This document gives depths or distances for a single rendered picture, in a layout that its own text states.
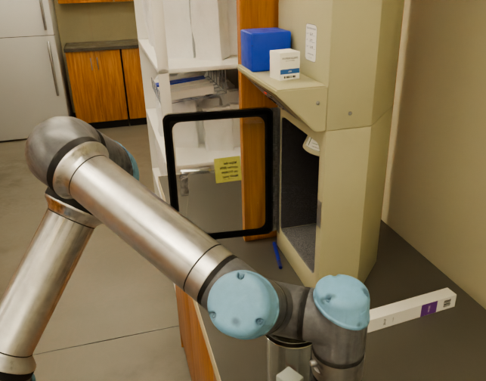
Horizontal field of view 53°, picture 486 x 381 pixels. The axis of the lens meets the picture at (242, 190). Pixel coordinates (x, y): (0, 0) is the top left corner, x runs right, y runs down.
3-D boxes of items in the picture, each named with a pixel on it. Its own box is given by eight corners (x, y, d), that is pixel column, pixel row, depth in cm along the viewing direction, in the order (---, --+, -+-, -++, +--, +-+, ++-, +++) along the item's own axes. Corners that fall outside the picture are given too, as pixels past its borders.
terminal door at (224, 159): (273, 233, 150) (273, 106, 133) (174, 243, 145) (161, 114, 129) (272, 232, 150) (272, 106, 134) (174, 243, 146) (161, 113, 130)
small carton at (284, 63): (289, 75, 113) (289, 48, 110) (299, 78, 109) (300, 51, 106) (269, 77, 111) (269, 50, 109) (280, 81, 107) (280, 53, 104)
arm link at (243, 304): (23, 78, 70) (295, 283, 52) (68, 108, 80) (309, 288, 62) (-27, 143, 69) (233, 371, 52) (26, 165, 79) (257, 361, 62)
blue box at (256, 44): (277, 63, 128) (277, 26, 124) (290, 69, 119) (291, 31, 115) (240, 65, 125) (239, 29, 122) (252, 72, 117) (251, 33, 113)
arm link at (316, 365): (375, 363, 67) (320, 376, 65) (372, 387, 69) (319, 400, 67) (350, 328, 74) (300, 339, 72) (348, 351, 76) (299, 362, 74)
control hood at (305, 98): (277, 97, 134) (277, 61, 130) (326, 131, 105) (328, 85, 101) (237, 101, 131) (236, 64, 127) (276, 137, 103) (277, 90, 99)
